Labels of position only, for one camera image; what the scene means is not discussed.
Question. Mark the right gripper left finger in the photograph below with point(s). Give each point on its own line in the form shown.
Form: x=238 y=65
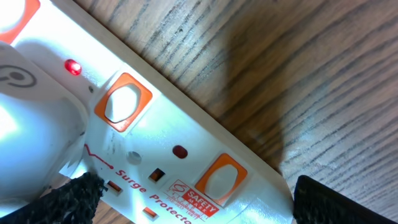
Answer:
x=73 y=203

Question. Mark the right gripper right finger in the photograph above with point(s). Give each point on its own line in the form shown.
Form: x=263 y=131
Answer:
x=315 y=203

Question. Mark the white charger adapter plug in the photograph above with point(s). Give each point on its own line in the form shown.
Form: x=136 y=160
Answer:
x=43 y=128

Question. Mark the white power strip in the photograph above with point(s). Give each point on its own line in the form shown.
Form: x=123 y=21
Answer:
x=162 y=158

